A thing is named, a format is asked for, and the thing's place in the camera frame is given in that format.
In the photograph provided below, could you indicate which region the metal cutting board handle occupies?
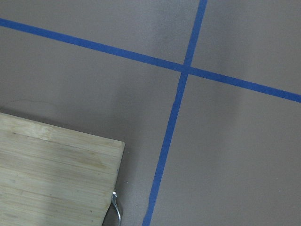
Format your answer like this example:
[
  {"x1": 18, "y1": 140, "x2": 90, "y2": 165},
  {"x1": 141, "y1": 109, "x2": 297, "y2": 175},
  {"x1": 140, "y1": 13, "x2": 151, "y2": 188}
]
[{"x1": 111, "y1": 191, "x2": 122, "y2": 226}]

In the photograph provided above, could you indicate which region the bamboo cutting board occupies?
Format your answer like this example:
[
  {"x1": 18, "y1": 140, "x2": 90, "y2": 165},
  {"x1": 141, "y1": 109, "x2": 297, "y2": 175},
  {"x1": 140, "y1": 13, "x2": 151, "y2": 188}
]
[{"x1": 0, "y1": 113, "x2": 125, "y2": 226}]

